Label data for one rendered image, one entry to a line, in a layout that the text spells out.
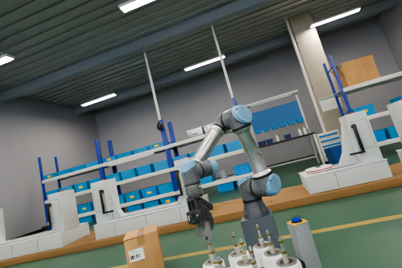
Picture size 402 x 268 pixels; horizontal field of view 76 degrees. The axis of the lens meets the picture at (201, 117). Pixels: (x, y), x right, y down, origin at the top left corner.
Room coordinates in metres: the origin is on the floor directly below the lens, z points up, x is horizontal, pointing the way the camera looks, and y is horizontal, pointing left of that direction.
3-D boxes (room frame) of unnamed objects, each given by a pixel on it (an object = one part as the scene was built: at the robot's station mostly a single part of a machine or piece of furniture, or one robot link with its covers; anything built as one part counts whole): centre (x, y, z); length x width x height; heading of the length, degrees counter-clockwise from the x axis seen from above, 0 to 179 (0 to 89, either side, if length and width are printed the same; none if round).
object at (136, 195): (6.47, 2.00, 0.36); 0.50 x 0.38 x 0.21; 168
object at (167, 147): (6.47, 1.78, 0.97); 5.51 x 0.64 x 1.94; 78
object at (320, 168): (3.09, -1.17, 0.30); 0.30 x 0.30 x 0.04
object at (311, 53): (6.85, -3.38, 2.00); 0.56 x 0.56 x 4.00; 78
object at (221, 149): (6.01, -0.20, 0.90); 0.50 x 0.38 x 0.21; 166
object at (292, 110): (6.44, -1.84, 0.94); 1.40 x 0.70 x 1.89; 78
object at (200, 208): (1.19, 0.12, 0.48); 0.09 x 0.08 x 0.12; 154
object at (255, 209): (1.62, -0.17, 0.35); 0.15 x 0.15 x 0.10
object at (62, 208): (4.01, 2.94, 0.45); 1.61 x 0.57 x 0.74; 78
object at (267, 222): (1.62, -0.17, 0.15); 0.18 x 0.18 x 0.30; 78
